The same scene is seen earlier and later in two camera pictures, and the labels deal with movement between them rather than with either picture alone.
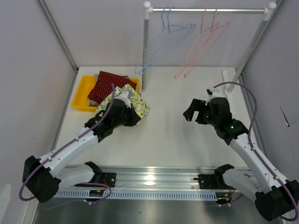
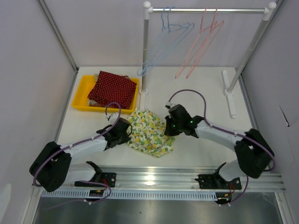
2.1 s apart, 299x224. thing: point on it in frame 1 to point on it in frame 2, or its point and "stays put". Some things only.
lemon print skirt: (133, 100) to (148, 135)
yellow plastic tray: (81, 101) stays put
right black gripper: (195, 106) to (169, 131)
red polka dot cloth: (102, 90) stays put
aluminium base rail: (162, 183) stays put
